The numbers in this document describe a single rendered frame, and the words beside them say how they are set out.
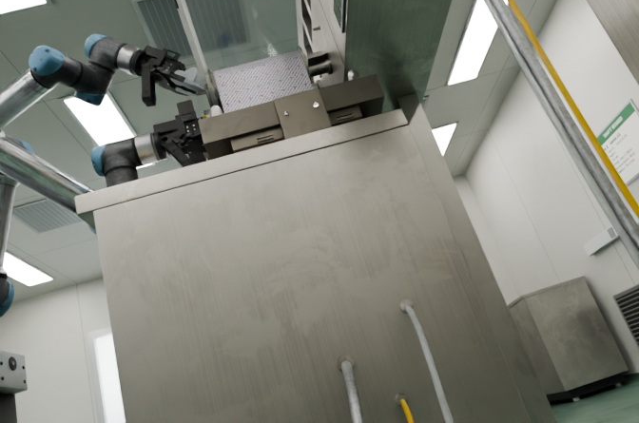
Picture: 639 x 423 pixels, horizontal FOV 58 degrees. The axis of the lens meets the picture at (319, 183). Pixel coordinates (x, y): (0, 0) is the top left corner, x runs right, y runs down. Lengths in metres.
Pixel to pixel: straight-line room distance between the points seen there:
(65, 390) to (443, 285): 6.62
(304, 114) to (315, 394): 0.55
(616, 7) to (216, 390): 0.80
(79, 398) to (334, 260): 6.45
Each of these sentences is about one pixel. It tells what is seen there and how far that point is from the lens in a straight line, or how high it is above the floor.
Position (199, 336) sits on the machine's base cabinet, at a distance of 1.04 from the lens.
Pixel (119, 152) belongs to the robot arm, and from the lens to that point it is 1.46.
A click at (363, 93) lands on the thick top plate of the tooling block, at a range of 1.27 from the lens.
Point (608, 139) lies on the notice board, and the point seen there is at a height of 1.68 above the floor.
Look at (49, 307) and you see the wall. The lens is 7.69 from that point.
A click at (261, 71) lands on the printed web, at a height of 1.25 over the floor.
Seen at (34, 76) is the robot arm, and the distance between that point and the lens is 1.67.
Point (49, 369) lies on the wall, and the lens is 7.55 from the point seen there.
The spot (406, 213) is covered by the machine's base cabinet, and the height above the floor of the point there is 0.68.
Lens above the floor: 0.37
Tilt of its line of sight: 22 degrees up
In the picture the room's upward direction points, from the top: 18 degrees counter-clockwise
